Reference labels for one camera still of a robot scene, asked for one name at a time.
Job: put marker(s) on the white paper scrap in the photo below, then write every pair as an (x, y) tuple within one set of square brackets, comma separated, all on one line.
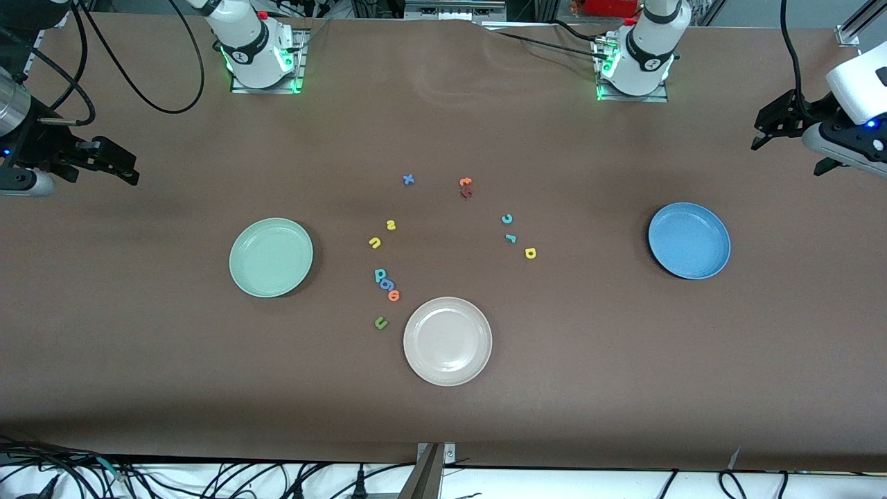
[(735, 457)]

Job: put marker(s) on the beige plate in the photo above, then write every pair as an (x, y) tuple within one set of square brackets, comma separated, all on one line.
[(448, 341)]

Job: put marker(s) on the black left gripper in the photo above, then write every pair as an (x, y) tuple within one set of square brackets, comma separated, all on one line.
[(806, 113)]

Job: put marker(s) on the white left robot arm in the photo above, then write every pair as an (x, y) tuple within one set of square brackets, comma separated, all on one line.
[(648, 48)]

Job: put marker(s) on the green plate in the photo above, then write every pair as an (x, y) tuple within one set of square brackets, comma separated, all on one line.
[(271, 258)]

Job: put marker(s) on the aluminium frame corner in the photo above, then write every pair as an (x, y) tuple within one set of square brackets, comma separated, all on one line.
[(856, 24)]

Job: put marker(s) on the grey equipment box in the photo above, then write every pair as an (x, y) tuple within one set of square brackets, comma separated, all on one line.
[(454, 8)]

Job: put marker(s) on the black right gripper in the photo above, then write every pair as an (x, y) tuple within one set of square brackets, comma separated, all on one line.
[(36, 146)]

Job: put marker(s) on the black power plug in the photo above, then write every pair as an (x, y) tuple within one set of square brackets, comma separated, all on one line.
[(359, 485)]

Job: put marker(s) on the blue plate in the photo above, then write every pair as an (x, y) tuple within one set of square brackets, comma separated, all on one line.
[(689, 240)]

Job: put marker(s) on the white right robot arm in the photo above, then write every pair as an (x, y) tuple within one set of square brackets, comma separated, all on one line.
[(253, 41)]

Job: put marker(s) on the aluminium frame rail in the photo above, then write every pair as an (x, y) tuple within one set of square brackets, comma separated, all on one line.
[(33, 52)]

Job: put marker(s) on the grey metal table bracket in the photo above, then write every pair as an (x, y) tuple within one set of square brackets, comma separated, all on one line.
[(429, 471)]

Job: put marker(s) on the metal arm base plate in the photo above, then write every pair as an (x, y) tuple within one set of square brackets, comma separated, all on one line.
[(239, 87), (658, 98)]

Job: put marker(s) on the red box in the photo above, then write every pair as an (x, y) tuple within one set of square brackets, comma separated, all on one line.
[(610, 7)]

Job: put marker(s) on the brown table cover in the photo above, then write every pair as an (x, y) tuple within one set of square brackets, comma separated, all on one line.
[(554, 395)]

